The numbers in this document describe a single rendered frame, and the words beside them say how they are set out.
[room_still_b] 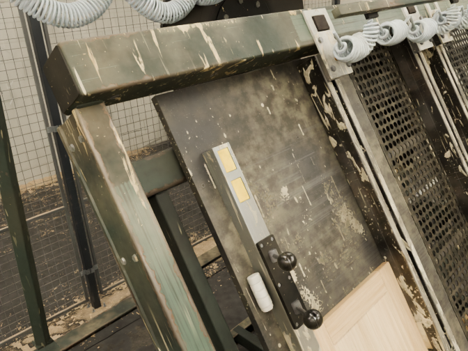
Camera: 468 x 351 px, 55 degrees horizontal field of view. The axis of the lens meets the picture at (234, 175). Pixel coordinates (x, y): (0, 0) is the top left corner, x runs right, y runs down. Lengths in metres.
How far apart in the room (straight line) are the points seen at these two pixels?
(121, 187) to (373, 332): 0.74
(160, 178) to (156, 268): 0.22
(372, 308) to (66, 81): 0.90
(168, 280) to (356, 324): 0.55
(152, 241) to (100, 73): 0.30
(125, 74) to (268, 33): 0.41
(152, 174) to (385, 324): 0.72
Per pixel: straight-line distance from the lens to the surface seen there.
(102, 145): 0.82
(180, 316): 0.83
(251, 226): 0.95
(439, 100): 1.73
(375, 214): 1.27
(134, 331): 3.13
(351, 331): 1.17
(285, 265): 0.85
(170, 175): 0.96
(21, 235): 1.56
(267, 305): 0.97
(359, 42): 1.16
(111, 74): 0.82
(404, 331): 1.34
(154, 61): 0.87
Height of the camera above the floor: 2.03
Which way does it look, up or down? 23 degrees down
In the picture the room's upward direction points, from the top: 4 degrees counter-clockwise
